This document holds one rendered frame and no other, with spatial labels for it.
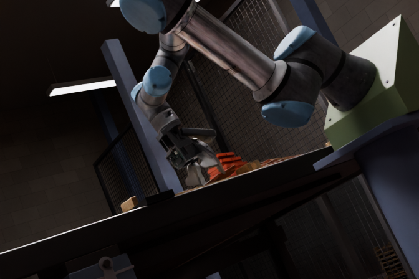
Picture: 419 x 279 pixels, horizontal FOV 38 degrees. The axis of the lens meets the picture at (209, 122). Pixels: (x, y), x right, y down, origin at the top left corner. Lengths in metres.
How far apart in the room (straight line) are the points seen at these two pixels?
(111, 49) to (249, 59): 2.70
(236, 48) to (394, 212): 0.55
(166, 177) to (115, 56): 0.87
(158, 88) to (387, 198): 0.65
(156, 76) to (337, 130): 0.50
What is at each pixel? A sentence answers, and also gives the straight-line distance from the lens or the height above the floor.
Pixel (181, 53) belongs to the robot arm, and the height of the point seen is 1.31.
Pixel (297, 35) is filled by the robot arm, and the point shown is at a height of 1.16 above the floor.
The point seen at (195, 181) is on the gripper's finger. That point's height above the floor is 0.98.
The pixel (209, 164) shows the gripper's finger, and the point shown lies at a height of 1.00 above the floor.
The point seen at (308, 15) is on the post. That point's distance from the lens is 6.20.
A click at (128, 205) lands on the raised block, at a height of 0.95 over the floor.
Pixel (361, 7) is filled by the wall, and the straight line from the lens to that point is 7.26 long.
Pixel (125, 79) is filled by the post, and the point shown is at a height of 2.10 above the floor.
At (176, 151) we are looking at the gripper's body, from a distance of 1.68.
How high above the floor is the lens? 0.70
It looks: 14 degrees up
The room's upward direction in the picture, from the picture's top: 24 degrees counter-clockwise
